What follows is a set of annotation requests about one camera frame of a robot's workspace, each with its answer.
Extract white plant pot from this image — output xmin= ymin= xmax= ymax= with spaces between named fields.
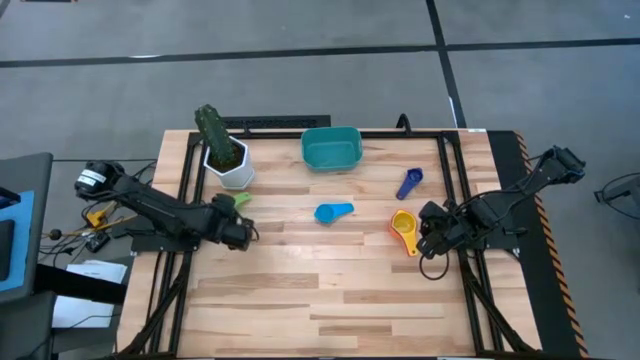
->
xmin=202 ymin=135 xmax=256 ymax=191

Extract yellow connector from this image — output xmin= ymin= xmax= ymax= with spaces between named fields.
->
xmin=85 ymin=209 xmax=109 ymax=229

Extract small dark blue measuring cup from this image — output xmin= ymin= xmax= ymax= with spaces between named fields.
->
xmin=395 ymin=167 xmax=425 ymax=201

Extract black cable loop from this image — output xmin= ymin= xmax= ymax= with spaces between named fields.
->
xmin=418 ymin=249 xmax=451 ymax=281

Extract light blue measuring cup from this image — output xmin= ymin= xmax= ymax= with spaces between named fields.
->
xmin=313 ymin=201 xmax=355 ymax=225

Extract black metal table frame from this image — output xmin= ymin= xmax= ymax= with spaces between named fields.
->
xmin=117 ymin=113 xmax=539 ymax=359

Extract teal plastic basket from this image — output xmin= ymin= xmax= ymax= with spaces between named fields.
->
xmin=300 ymin=125 xmax=365 ymax=173

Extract white paper sheet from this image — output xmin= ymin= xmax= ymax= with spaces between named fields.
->
xmin=51 ymin=294 xmax=121 ymax=330
xmin=64 ymin=259 xmax=129 ymax=286

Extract large orange measuring cup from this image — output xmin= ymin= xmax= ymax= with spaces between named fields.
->
xmin=389 ymin=208 xmax=421 ymax=259

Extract black mat with hazard stripes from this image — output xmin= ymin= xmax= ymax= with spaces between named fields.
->
xmin=487 ymin=129 xmax=591 ymax=359

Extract grey case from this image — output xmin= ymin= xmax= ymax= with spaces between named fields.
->
xmin=0 ymin=152 xmax=55 ymax=306

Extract black perforated panel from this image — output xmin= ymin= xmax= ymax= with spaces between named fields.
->
xmin=219 ymin=114 xmax=332 ymax=130

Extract blue foam pad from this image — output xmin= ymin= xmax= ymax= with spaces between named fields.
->
xmin=0 ymin=189 xmax=36 ymax=294

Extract small black box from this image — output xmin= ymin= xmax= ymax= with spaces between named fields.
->
xmin=84 ymin=232 xmax=111 ymax=254

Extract nested rainbow measuring cups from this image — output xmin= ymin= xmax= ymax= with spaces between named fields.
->
xmin=391 ymin=209 xmax=420 ymax=257

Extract green cactus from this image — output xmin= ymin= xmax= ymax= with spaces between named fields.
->
xmin=193 ymin=103 xmax=240 ymax=169

